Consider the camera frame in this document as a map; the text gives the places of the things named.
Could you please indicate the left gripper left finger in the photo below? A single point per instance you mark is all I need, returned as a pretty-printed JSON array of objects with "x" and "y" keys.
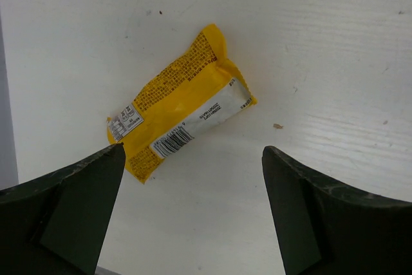
[{"x": 57, "y": 223}]

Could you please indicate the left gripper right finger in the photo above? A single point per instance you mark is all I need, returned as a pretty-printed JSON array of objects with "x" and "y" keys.
[{"x": 325, "y": 226}]

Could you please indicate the yellow snack pack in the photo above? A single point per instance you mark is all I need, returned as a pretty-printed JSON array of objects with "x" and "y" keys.
[{"x": 199, "y": 90}]

